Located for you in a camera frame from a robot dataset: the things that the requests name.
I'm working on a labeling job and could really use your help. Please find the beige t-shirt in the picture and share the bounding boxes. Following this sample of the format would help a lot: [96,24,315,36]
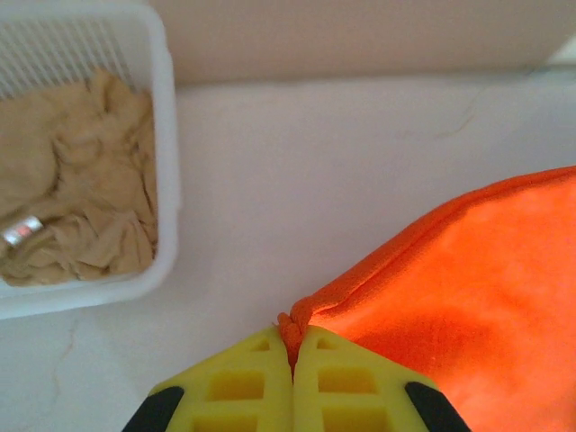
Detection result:
[0,67,160,288]

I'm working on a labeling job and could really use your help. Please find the white plastic laundry basket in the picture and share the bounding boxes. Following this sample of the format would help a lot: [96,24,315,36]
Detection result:
[0,0,183,321]

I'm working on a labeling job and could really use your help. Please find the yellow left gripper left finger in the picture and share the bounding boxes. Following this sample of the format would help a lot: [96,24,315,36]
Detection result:
[121,325,294,432]

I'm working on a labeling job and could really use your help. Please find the silver garment tag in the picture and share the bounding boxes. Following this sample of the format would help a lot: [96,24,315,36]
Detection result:
[1,214,45,248]

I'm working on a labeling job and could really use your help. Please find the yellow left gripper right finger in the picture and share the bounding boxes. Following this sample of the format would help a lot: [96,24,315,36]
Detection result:
[292,326,472,432]

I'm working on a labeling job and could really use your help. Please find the orange t-shirt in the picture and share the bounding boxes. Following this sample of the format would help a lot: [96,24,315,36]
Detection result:
[276,165,576,432]

